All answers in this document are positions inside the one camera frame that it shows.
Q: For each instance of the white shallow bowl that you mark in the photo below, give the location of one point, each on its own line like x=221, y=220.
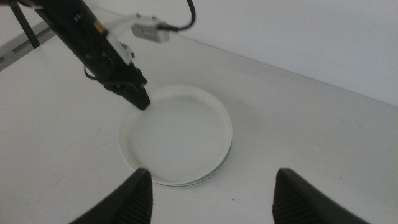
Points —
x=178, y=137

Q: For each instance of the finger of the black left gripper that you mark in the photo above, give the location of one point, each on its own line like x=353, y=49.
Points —
x=135, y=95

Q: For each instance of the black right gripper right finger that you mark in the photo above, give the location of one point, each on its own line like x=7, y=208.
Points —
x=298, y=202

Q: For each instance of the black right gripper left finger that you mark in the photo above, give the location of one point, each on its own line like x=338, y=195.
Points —
x=124, y=202

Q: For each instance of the grey aluminium frame rail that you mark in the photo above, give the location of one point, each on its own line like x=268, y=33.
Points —
x=21, y=46

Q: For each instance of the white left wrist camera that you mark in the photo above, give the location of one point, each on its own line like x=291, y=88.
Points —
x=140, y=31

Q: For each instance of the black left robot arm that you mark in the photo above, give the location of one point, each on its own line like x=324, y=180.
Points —
x=59, y=18

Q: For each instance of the pale green shallow bowl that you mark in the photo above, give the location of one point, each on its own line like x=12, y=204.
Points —
x=217, y=169

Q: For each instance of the black frame strut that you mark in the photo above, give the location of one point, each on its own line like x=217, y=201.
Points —
x=25, y=26

